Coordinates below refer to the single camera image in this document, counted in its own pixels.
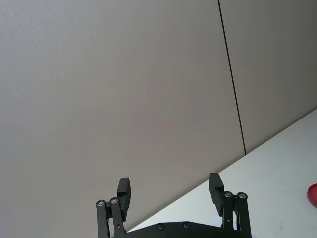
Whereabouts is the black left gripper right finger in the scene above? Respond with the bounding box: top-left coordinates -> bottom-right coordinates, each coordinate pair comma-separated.
209,173 -> 251,236

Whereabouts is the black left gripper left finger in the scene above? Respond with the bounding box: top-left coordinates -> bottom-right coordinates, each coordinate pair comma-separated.
96,177 -> 132,238

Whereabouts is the pink cup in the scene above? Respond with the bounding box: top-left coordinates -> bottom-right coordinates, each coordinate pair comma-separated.
306,182 -> 317,208

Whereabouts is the pale grey wall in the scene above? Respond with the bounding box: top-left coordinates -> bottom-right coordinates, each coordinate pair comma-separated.
0,0 -> 317,238

